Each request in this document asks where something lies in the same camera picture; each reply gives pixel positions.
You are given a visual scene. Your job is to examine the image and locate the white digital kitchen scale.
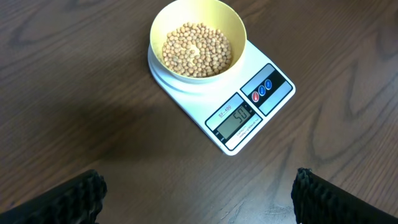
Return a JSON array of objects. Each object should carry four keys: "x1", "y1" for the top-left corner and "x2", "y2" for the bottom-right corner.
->
[{"x1": 147, "y1": 42, "x2": 296, "y2": 156}]

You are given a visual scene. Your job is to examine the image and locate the yellow bowl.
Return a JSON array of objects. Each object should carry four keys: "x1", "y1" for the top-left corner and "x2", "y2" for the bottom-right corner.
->
[{"x1": 150, "y1": 0, "x2": 247, "y2": 84}]

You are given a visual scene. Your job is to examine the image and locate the soybeans in bowl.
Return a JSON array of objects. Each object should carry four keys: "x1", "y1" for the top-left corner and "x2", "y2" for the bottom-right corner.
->
[{"x1": 162, "y1": 22, "x2": 233, "y2": 78}]

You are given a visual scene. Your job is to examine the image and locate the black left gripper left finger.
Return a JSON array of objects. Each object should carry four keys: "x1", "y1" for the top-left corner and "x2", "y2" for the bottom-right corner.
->
[{"x1": 1, "y1": 170, "x2": 108, "y2": 224}]

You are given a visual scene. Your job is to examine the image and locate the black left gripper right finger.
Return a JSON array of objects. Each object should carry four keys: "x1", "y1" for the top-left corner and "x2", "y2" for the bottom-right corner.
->
[{"x1": 291, "y1": 168, "x2": 397, "y2": 224}]

